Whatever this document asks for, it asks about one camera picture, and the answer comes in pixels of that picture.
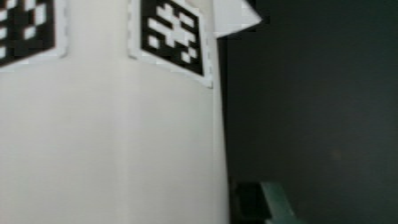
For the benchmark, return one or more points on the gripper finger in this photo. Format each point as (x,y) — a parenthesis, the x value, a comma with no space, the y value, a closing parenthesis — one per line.
(260,205)

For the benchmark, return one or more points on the white lamp shade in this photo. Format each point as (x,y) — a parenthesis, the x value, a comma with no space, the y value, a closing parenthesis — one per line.
(112,154)

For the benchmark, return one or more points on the white marker sheet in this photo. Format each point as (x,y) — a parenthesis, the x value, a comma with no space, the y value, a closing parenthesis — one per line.
(236,16)

